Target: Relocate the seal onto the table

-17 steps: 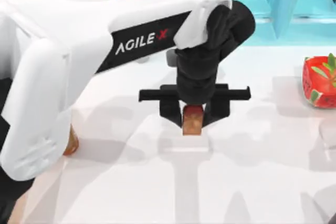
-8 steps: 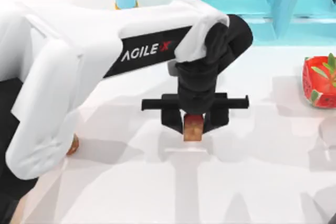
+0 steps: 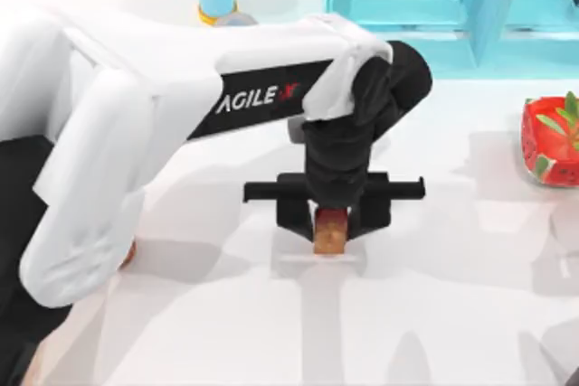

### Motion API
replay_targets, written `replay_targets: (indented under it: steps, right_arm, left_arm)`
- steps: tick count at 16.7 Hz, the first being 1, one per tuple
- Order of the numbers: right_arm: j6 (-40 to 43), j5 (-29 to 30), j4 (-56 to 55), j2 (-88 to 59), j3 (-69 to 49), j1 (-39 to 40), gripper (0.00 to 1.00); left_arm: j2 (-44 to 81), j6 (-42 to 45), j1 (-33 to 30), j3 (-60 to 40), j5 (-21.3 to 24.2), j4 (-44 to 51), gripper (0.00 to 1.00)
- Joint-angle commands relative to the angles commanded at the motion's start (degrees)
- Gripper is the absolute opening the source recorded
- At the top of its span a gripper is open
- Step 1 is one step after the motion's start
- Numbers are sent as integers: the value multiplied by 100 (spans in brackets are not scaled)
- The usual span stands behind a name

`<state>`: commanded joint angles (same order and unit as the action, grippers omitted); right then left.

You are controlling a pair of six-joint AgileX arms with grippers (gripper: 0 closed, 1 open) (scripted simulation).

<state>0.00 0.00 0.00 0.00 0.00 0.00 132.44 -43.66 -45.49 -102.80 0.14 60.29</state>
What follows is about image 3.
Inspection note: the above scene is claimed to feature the light blue rack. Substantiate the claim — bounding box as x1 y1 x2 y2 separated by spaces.
323 0 579 69

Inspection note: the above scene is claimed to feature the small brown and red object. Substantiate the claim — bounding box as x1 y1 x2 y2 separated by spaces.
314 207 350 259

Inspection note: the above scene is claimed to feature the red plant pot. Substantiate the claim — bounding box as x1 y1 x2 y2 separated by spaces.
517 90 579 189

